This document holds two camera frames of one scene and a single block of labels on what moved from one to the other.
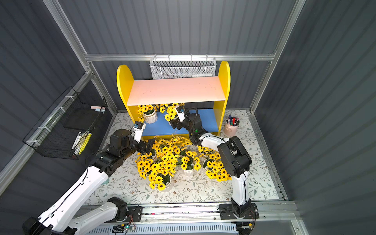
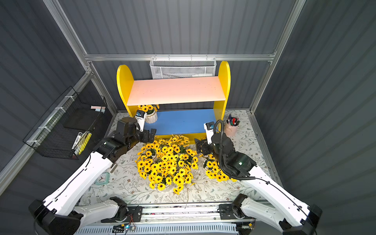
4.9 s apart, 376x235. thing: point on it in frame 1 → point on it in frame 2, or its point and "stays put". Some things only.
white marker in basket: (79, 136) stays put
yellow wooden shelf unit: (186, 91) stays put
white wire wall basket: (166, 67) stays put
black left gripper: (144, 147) → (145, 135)
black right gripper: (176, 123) → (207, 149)
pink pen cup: (231, 126) stays put
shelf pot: (190, 162) stays put
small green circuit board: (120, 228) stays put
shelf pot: (170, 108) → (182, 177)
